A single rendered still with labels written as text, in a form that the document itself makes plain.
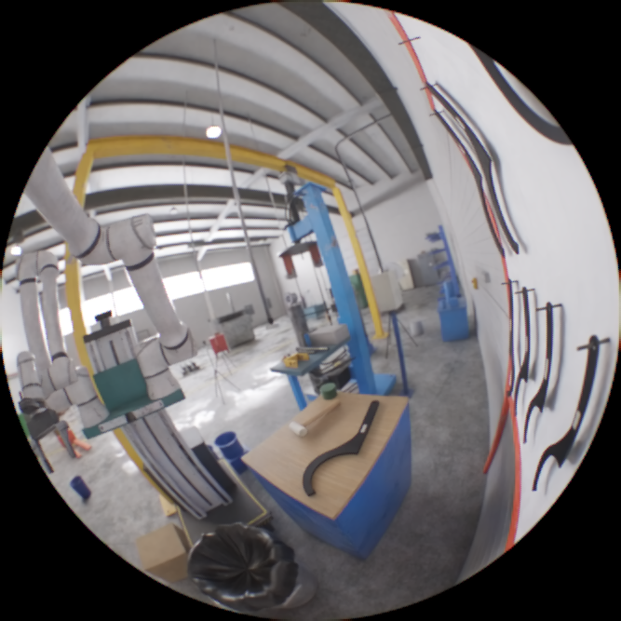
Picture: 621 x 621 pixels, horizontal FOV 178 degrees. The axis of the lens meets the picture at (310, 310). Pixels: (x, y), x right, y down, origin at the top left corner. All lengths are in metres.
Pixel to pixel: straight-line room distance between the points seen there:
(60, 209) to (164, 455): 1.35
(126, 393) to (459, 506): 2.19
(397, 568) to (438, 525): 0.40
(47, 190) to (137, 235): 0.31
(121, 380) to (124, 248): 0.79
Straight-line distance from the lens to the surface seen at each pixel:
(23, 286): 1.23
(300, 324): 2.76
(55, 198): 0.55
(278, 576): 1.05
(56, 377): 0.92
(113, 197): 6.46
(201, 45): 5.69
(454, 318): 3.92
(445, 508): 1.75
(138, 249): 0.67
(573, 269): 0.50
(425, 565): 1.63
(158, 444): 1.46
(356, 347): 2.30
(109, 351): 1.34
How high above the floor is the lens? 1.61
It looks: 6 degrees down
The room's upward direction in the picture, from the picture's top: 17 degrees counter-clockwise
